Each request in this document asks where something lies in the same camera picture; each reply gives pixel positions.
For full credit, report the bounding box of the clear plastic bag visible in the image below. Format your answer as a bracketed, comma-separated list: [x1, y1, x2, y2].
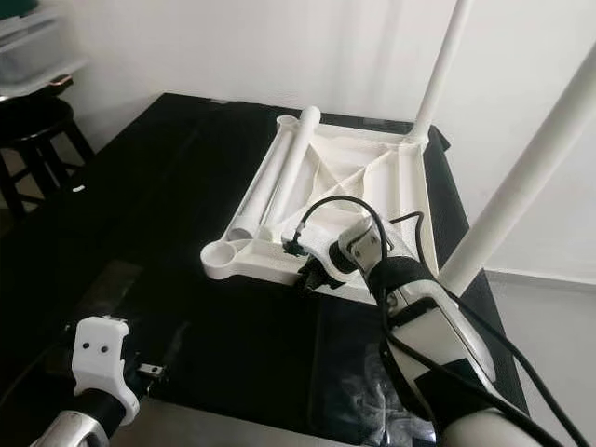
[312, 298, 440, 444]

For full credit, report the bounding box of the clear plastic storage box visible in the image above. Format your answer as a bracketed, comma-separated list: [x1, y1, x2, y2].
[0, 9, 87, 94]

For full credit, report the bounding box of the black table cloth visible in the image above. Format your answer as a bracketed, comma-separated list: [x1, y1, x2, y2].
[0, 91, 528, 447]

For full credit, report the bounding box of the white plastic table top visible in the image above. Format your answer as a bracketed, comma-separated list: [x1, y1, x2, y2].
[200, 116, 440, 305]

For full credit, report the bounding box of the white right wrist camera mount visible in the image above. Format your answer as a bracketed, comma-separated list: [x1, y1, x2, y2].
[284, 221, 357, 278]

